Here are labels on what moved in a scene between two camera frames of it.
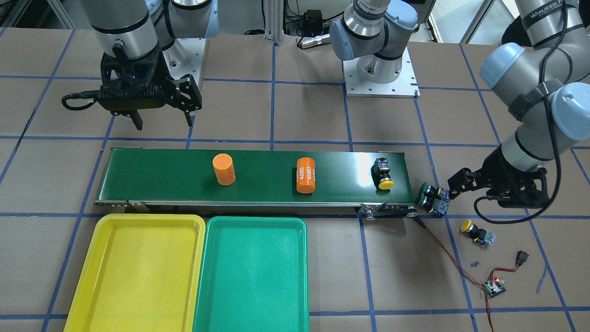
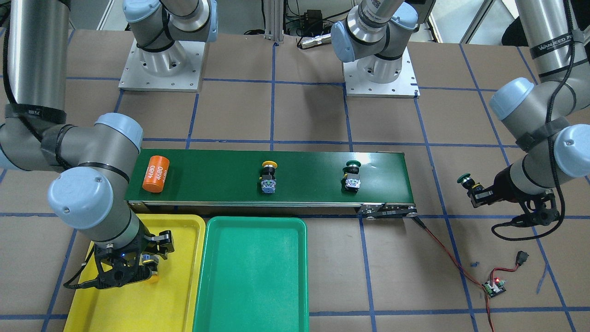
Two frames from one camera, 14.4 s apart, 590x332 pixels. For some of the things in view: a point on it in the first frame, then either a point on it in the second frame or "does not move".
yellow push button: [480, 236] -> [268, 181]
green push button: [431, 191] -> [351, 180]
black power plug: [521, 257] does not move
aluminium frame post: [274, 18] does not move
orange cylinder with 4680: [305, 175] -> [156, 174]
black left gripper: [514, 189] -> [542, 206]
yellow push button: [381, 178] -> [151, 260]
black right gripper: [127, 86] -> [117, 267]
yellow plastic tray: [143, 273] does not move
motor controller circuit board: [494, 287] does not move
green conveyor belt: [263, 175] does not move
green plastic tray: [253, 275] does not move
